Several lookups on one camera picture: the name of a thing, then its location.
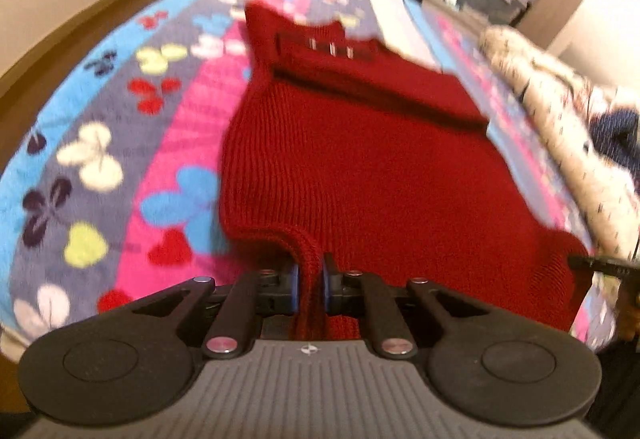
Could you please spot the navy dotted cloth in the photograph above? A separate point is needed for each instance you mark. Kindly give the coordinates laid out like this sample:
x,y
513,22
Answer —
x,y
615,134

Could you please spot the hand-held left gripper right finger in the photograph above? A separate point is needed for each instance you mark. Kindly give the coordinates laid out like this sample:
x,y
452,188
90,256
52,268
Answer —
x,y
327,289

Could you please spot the red knit sweater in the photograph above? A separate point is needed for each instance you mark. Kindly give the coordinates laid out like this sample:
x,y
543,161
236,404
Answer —
x,y
375,159

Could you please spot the cream star print quilt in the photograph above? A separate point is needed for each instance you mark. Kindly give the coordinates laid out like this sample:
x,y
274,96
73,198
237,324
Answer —
x,y
550,84

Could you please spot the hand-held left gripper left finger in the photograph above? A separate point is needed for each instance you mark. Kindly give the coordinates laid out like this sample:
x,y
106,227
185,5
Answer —
x,y
294,286

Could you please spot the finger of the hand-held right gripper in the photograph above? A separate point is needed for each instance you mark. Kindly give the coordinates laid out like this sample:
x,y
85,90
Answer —
x,y
605,266

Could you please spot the floral striped blanket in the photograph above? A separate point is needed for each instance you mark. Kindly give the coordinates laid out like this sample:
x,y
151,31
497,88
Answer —
x,y
100,169

